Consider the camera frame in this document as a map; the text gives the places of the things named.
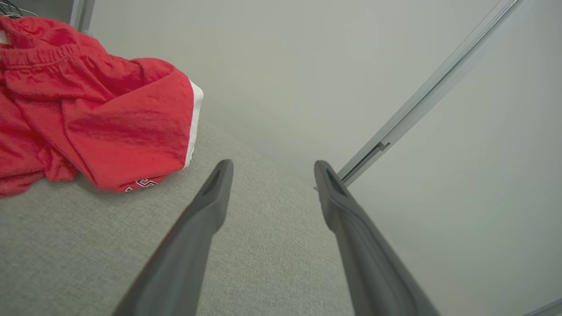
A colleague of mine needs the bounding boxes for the red shorts white trim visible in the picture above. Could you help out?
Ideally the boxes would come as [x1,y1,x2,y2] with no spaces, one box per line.
[0,16,204,198]

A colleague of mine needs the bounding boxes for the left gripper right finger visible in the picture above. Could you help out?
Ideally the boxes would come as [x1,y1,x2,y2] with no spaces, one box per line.
[313,160,442,316]

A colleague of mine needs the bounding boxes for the grey aluminium single partition post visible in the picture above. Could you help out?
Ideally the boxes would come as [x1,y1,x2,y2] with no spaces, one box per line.
[69,0,96,36]

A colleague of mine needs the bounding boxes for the grey aluminium double partition post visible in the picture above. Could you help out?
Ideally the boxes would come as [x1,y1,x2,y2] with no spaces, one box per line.
[313,0,527,190]

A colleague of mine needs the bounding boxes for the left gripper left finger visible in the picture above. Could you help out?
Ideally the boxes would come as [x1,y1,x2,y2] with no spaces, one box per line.
[112,159,234,316]

